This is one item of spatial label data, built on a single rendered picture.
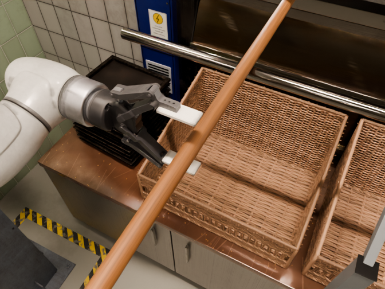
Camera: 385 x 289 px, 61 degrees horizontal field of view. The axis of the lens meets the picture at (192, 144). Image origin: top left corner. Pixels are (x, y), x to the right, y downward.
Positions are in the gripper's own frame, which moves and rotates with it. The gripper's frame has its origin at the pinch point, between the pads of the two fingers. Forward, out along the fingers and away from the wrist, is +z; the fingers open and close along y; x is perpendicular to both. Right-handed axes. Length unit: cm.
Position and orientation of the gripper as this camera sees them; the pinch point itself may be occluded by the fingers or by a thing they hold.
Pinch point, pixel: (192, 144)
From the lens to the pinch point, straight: 57.2
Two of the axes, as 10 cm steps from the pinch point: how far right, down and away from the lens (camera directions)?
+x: -4.6, 6.9, -5.6
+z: 8.9, 3.6, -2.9
